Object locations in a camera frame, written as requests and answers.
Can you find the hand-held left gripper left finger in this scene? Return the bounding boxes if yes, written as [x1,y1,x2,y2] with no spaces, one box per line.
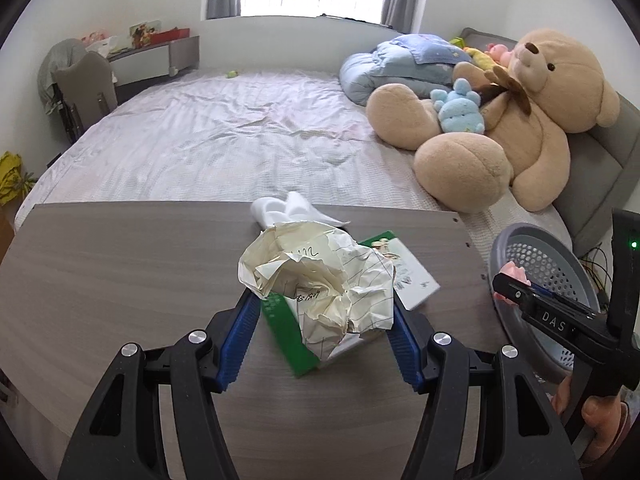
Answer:
[57,287,263,480]

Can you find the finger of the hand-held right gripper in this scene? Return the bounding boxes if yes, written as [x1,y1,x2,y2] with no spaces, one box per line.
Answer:
[492,272,616,341]
[517,280,601,317]

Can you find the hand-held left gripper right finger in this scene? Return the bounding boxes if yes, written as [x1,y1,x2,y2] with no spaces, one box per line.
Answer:
[387,292,586,480]

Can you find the grey perforated plastic basket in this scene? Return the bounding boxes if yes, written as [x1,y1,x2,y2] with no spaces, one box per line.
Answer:
[487,222,601,386]

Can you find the pink soft item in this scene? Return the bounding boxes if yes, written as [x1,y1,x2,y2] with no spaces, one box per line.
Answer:
[492,260,531,306]

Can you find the green and white medicine box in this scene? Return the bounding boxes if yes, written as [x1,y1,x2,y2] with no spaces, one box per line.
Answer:
[260,231,442,378]

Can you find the lined paper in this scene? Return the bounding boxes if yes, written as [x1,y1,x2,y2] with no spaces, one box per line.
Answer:
[237,221,397,361]

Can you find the person's right hand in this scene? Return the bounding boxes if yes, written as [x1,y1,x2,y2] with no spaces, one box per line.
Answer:
[551,374,633,463]

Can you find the grey padded headboard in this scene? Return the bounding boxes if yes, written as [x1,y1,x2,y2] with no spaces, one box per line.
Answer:
[460,27,640,256]

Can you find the white tissue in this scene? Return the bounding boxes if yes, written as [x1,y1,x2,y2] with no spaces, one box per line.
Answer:
[250,191,351,231]

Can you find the large tan teddy bear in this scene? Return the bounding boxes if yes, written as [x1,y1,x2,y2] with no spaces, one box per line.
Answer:
[366,27,621,212]

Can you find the bed with pale sheet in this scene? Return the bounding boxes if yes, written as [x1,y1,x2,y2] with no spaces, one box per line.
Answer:
[15,67,573,256]

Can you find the small blue plush toy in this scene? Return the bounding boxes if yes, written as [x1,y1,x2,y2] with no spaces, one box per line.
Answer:
[431,78,486,135]

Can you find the pink plush toy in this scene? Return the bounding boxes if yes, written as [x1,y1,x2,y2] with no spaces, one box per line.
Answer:
[485,42,516,66]

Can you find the yellow plush toy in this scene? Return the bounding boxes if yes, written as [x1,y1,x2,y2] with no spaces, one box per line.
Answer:
[462,46,501,68]

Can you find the blue pillows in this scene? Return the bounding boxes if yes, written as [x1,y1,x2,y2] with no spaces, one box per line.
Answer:
[339,34,473,107]

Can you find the yellow bag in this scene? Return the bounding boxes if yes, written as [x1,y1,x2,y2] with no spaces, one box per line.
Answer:
[0,151,36,206]

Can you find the blue printed pillow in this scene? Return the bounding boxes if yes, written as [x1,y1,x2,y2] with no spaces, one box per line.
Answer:
[400,34,473,66]

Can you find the grey desk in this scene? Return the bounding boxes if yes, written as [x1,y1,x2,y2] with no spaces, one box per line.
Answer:
[107,36,201,98]

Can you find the grey chair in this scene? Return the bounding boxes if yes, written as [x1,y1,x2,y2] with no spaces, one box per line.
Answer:
[51,52,119,141]

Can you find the red box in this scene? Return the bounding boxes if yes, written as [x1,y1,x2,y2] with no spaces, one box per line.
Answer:
[150,28,192,46]

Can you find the picture card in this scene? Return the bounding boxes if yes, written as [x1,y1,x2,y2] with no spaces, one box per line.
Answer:
[129,21,163,48]

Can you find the white plastic bag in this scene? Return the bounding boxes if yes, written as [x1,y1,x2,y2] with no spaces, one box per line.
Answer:
[82,30,121,56]

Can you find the grey cloth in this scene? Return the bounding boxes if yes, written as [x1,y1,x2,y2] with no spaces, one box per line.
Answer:
[38,39,88,113]

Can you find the black cables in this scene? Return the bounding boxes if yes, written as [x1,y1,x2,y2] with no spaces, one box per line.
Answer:
[580,245,613,306]

